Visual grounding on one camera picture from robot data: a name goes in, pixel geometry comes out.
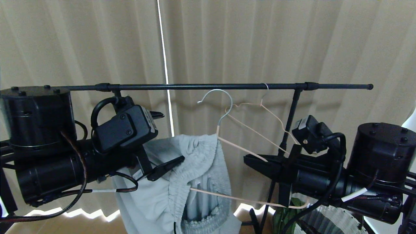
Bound green garment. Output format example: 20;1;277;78
272;198;304;234

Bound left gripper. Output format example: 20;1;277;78
16;148;153;205

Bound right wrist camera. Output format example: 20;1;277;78
292;115;330;156

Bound pale grey shorts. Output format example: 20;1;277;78
112;134;242;234

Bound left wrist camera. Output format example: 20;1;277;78
92;96;164;155

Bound white laundry basket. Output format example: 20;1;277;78
291;193;369;234

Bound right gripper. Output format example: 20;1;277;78
281;159;403;225

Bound pink clothes hanger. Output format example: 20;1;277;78
190;89;311;209
225;83;302;155

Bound black clothes rack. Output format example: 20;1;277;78
54;82;374;234

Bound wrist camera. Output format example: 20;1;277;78
292;115;330;156
92;96;164;155

